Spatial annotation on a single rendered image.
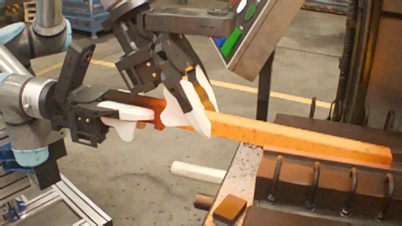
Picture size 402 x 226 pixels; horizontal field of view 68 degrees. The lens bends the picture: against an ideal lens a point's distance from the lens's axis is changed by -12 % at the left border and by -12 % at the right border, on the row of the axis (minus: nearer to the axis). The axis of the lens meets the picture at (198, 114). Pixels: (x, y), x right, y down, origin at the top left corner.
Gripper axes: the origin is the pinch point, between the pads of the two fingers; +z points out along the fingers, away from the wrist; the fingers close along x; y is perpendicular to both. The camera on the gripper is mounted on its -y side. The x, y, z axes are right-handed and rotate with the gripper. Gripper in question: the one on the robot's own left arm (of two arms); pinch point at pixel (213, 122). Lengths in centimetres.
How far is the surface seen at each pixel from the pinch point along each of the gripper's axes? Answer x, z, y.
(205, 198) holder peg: 1.7, 10.9, 6.6
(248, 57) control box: -38.7, 0.6, 3.3
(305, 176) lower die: 6.1, 8.2, -11.0
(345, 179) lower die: 5.4, 10.7, -15.4
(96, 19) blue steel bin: -382, -86, 297
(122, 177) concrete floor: -94, 47, 122
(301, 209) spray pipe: 9.5, 10.5, -10.1
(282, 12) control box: -42.0, -6.0, -8.5
